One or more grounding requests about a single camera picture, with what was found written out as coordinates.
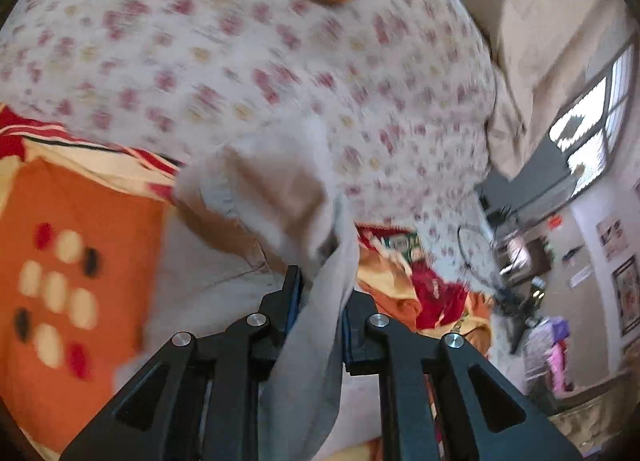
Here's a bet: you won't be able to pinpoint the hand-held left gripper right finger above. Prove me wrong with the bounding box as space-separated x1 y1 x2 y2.
342 292 583 461

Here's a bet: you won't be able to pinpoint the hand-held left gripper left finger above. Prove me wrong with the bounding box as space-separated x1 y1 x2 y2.
59 265 304 461

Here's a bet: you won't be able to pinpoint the beige jacket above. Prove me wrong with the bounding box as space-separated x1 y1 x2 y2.
142 126 383 461

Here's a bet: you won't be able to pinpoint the pink and purple clothes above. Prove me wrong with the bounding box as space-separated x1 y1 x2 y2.
522 317 576 394

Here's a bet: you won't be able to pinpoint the orange red yellow blanket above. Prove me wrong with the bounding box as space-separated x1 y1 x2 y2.
0 104 496 459

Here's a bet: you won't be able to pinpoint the floral duvet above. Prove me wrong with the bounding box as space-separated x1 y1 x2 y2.
0 0 503 294

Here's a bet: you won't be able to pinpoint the window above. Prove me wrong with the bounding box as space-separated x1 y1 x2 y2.
549 44 637 199

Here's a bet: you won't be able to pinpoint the beige curtain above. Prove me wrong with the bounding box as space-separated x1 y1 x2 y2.
452 0 633 179

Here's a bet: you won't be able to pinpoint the black cable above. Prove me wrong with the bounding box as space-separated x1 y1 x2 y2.
456 194 533 322

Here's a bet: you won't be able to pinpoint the white wall poster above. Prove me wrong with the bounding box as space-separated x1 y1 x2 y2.
596 218 629 263

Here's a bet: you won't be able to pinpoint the framed wall picture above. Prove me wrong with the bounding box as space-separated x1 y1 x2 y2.
612 255 640 338

